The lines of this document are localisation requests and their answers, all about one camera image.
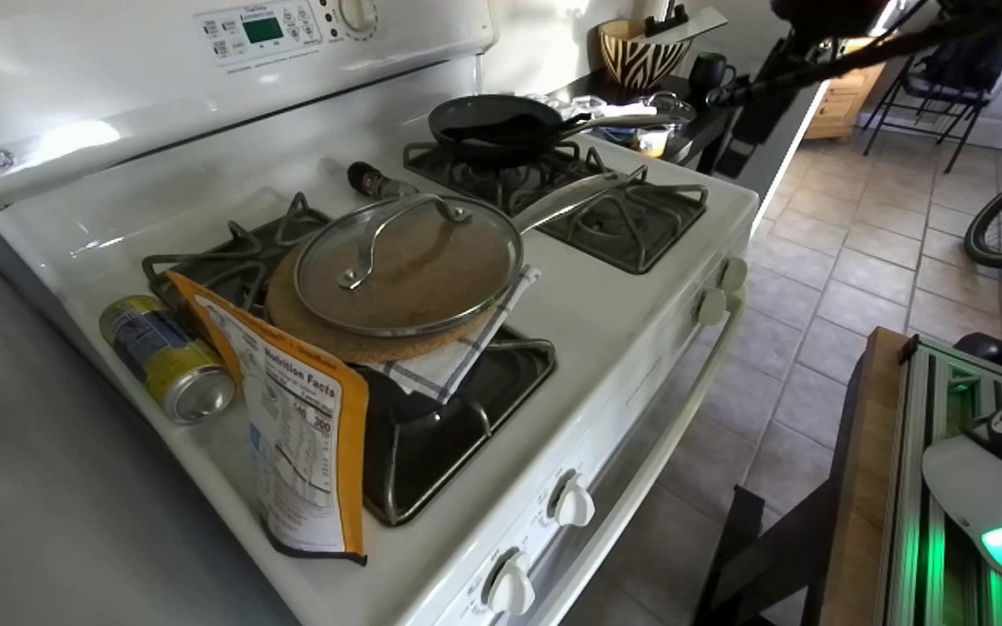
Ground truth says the orange and white snack bag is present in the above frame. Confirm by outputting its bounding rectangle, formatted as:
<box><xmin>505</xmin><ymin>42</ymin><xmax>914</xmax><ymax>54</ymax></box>
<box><xmin>164</xmin><ymin>273</ymin><xmax>377</xmax><ymax>566</ymax></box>

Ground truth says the white flat board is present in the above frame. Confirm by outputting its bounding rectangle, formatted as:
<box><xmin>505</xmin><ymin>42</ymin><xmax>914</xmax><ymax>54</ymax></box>
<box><xmin>648</xmin><ymin>4</ymin><xmax>731</xmax><ymax>48</ymax></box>

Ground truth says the black metal chair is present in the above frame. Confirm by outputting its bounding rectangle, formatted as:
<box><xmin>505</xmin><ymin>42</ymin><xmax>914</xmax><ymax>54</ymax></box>
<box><xmin>860</xmin><ymin>21</ymin><xmax>1002</xmax><ymax>179</ymax></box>

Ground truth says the white stove control dial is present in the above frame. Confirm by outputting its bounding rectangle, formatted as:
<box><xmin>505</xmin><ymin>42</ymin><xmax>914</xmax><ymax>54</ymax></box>
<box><xmin>336</xmin><ymin>0</ymin><xmax>384</xmax><ymax>40</ymax></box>

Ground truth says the zebra pattern bowl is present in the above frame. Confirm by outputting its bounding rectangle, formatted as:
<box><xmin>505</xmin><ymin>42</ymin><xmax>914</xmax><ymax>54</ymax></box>
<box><xmin>597</xmin><ymin>16</ymin><xmax>695</xmax><ymax>90</ymax></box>

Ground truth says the glass pan lid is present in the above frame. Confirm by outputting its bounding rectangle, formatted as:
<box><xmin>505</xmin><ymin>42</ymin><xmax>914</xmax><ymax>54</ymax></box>
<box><xmin>288</xmin><ymin>188</ymin><xmax>528</xmax><ymax>340</ymax></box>

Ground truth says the black mug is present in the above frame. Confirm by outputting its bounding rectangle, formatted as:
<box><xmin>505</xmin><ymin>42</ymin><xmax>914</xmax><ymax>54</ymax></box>
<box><xmin>686</xmin><ymin>48</ymin><xmax>740</xmax><ymax>100</ymax></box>

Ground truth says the white oven door handle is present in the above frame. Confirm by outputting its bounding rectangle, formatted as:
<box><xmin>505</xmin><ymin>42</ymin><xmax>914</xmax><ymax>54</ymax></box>
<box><xmin>528</xmin><ymin>294</ymin><xmax>748</xmax><ymax>607</ymax></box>

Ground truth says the black cast iron stove grate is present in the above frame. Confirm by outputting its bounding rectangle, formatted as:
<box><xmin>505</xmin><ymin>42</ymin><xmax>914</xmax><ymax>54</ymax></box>
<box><xmin>141</xmin><ymin>188</ymin><xmax>337</xmax><ymax>316</ymax></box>
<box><xmin>532</xmin><ymin>169</ymin><xmax>715</xmax><ymax>279</ymax></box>
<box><xmin>355</xmin><ymin>327</ymin><xmax>562</xmax><ymax>534</ymax></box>
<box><xmin>402</xmin><ymin>136</ymin><xmax>620</xmax><ymax>220</ymax></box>

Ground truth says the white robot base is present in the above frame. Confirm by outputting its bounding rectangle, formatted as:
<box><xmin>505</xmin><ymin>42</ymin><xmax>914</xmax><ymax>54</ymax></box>
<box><xmin>919</xmin><ymin>376</ymin><xmax>1002</xmax><ymax>601</ymax></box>

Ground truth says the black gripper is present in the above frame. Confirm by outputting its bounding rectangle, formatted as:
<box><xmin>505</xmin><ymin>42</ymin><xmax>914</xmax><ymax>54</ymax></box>
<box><xmin>770</xmin><ymin>0</ymin><xmax>891</xmax><ymax>42</ymax></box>

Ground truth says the white stove knob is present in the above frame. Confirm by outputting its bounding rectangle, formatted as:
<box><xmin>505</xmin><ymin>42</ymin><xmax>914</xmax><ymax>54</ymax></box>
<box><xmin>689</xmin><ymin>287</ymin><xmax>735</xmax><ymax>327</ymax></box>
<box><xmin>715</xmin><ymin>256</ymin><xmax>751</xmax><ymax>295</ymax></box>
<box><xmin>544</xmin><ymin>468</ymin><xmax>599</xmax><ymax>534</ymax></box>
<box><xmin>482</xmin><ymin>547</ymin><xmax>540</xmax><ymax>621</ymax></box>

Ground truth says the wooden table board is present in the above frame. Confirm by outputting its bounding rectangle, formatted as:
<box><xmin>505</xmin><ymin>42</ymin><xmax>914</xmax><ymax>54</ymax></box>
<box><xmin>818</xmin><ymin>327</ymin><xmax>914</xmax><ymax>626</ymax></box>

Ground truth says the aluminium frame with green light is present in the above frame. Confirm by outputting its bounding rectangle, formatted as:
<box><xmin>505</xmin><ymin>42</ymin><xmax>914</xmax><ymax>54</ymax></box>
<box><xmin>881</xmin><ymin>333</ymin><xmax>1002</xmax><ymax>626</ymax></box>

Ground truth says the white gas stove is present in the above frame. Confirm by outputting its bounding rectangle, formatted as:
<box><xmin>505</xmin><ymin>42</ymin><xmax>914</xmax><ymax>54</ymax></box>
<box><xmin>0</xmin><ymin>0</ymin><xmax>766</xmax><ymax>626</ymax></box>

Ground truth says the yellow and blue can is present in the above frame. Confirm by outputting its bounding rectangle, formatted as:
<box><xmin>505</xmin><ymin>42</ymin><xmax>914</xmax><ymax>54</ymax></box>
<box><xmin>99</xmin><ymin>294</ymin><xmax>239</xmax><ymax>427</ymax></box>

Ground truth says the wooden dresser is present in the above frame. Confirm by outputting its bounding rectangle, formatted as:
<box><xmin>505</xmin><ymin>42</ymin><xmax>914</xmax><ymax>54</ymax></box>
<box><xmin>808</xmin><ymin>63</ymin><xmax>896</xmax><ymax>148</ymax></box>

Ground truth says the shiny foil wrap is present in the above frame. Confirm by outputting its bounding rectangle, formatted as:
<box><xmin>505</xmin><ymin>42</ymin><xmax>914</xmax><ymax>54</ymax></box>
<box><xmin>576</xmin><ymin>93</ymin><xmax>700</xmax><ymax>162</ymax></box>

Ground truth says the black stand leg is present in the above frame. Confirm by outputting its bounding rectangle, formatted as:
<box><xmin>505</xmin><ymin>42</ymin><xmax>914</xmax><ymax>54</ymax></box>
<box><xmin>689</xmin><ymin>480</ymin><xmax>844</xmax><ymax>626</ymax></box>

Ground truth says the small glass shaker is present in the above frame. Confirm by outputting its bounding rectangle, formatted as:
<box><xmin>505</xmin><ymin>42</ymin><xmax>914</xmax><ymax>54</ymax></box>
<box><xmin>344</xmin><ymin>156</ymin><xmax>417</xmax><ymax>201</ymax></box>

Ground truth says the round cork trivet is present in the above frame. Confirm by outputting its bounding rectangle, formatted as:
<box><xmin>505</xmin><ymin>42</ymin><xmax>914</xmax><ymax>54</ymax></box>
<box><xmin>266</xmin><ymin>247</ymin><xmax>505</xmax><ymax>367</ymax></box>

